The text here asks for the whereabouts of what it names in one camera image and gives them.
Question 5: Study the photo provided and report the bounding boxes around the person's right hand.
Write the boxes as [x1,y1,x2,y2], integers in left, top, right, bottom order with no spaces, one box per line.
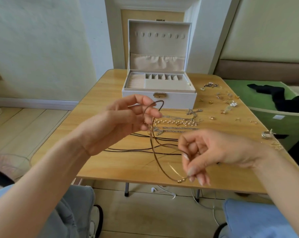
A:
[178,129,262,186]

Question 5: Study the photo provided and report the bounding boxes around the person's left forearm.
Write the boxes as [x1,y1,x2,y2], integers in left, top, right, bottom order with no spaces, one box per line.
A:
[0,136,93,238]

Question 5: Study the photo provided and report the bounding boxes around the black strap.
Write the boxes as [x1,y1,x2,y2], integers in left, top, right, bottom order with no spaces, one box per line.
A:
[94,204,104,238]

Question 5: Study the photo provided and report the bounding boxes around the square pendant cord necklace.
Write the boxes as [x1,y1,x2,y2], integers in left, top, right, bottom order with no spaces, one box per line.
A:
[131,131,180,143]

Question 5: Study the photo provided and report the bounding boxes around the silver link chain necklace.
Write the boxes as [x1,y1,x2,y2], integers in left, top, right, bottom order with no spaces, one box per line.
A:
[150,126,191,136]

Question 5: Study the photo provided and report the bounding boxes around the black cloth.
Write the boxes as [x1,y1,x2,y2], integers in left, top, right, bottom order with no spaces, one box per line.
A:
[247,84,299,113]

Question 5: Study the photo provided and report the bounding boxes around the white jewelry box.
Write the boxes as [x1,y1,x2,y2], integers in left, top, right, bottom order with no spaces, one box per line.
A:
[122,19,198,109]

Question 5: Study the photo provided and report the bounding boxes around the brown cord bead necklace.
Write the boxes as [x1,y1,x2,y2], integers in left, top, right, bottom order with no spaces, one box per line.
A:
[141,99,191,184]

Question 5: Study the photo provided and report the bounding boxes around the bow pendant cord necklace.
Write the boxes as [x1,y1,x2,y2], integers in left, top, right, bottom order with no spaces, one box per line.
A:
[104,144,182,157]

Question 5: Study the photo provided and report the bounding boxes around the person's left hand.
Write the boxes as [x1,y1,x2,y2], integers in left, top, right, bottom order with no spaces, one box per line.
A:
[75,94,162,157]

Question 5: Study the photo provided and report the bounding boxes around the small earrings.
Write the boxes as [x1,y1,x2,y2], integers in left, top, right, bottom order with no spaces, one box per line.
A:
[199,82,285,149]

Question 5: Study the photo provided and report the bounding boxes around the person's right forearm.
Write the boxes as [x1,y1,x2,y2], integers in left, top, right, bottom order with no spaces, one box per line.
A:
[254,143,299,238]

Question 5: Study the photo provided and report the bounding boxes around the black object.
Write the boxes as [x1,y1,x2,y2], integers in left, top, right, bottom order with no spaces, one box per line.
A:
[0,171,15,188]

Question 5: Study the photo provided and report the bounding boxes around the beige padded wall panel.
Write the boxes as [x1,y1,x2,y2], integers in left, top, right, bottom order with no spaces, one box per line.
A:
[215,0,299,82]

